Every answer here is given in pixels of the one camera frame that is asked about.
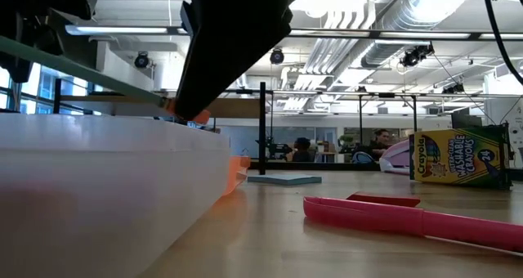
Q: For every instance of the yellow green crayons box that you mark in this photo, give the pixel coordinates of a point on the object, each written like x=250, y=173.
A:
x=457, y=157

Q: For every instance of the person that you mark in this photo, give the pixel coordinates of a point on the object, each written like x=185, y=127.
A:
x=378, y=143
x=303, y=151

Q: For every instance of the dark computer monitor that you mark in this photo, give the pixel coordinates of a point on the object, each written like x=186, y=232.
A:
x=466, y=120

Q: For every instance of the pink highlighter pen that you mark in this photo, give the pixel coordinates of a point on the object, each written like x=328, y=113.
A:
x=367, y=216

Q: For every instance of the black aluminium rig frame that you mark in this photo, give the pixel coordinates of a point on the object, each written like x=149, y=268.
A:
x=262, y=139

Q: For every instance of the black overhead light bar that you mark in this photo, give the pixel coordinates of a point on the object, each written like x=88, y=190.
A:
x=408, y=34

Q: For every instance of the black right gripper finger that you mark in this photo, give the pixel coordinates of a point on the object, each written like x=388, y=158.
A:
x=229, y=45

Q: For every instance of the teal pencil orange eraser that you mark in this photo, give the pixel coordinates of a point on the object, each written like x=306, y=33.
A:
x=81, y=69

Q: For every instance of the black hanging camera cluster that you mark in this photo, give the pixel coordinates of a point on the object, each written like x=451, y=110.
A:
x=414, y=56

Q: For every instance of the silver ventilation duct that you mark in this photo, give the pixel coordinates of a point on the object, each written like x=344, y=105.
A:
x=425, y=8

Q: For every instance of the blue sticky notes pad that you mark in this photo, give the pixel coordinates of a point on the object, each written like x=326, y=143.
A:
x=284, y=180

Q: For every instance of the clear plastic storage bin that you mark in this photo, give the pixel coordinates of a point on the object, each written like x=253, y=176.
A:
x=102, y=188

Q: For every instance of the wooden table black legs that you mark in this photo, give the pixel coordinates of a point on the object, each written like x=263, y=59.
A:
x=233, y=106

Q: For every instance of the orange plastic bin lid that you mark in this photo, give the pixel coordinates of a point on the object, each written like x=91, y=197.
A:
x=235, y=171

